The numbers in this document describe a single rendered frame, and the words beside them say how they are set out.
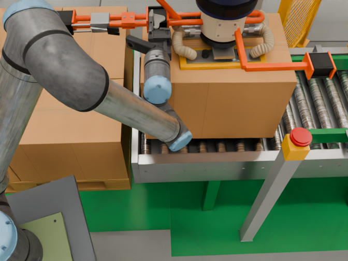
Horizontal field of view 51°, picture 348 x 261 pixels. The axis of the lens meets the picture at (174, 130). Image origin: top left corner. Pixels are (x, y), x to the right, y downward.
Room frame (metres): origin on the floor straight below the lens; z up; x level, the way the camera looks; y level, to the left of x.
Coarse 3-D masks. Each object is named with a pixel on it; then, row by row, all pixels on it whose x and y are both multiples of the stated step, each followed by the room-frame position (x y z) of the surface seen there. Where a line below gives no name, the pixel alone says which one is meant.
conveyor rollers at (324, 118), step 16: (304, 96) 1.21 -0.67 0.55; (320, 96) 1.21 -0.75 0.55; (336, 96) 1.21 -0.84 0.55; (288, 112) 1.10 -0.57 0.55; (304, 112) 1.10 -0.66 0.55; (320, 112) 1.11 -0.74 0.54; (336, 112) 1.12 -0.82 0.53; (288, 128) 1.01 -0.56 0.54; (144, 144) 0.89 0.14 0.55; (160, 144) 0.90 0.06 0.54; (224, 144) 0.91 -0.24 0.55; (240, 144) 0.91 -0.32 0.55; (256, 144) 0.91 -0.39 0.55; (272, 144) 0.92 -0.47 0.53; (336, 144) 0.92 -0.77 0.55
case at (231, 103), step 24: (192, 48) 1.10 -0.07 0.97; (192, 72) 0.97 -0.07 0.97; (216, 72) 0.97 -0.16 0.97; (240, 72) 0.97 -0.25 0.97; (264, 72) 0.98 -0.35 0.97; (288, 72) 0.98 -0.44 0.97; (192, 96) 0.92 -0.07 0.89; (216, 96) 0.92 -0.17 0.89; (240, 96) 0.92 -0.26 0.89; (264, 96) 0.93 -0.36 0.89; (288, 96) 0.93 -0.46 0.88; (192, 120) 0.92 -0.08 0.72; (216, 120) 0.92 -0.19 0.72; (240, 120) 0.93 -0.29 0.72; (264, 120) 0.93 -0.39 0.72
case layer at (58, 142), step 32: (0, 32) 1.64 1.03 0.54; (128, 32) 1.81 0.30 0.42; (128, 64) 1.60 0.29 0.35; (32, 128) 0.98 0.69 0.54; (64, 128) 0.98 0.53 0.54; (96, 128) 0.98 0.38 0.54; (128, 128) 1.20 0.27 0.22; (32, 160) 0.89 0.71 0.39; (64, 160) 0.90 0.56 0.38; (96, 160) 0.90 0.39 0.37; (128, 160) 1.02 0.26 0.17
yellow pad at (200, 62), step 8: (208, 48) 1.08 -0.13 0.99; (248, 48) 1.09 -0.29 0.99; (200, 56) 1.03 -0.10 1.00; (208, 56) 1.03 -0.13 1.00; (248, 56) 1.04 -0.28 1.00; (264, 56) 1.04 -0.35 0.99; (184, 64) 0.99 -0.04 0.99; (192, 64) 0.99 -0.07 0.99; (200, 64) 1.00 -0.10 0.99; (208, 64) 1.00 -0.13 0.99; (216, 64) 1.00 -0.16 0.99; (224, 64) 1.00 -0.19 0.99; (232, 64) 1.00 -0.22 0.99
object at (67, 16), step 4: (60, 12) 1.12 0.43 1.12; (64, 12) 1.12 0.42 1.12; (68, 12) 1.12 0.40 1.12; (72, 12) 1.12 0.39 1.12; (60, 16) 1.10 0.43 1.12; (64, 16) 1.10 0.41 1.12; (68, 16) 1.10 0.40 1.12; (72, 16) 1.10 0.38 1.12; (64, 20) 1.07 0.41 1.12; (68, 20) 1.07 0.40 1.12; (72, 20) 1.07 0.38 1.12; (76, 28) 1.08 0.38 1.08
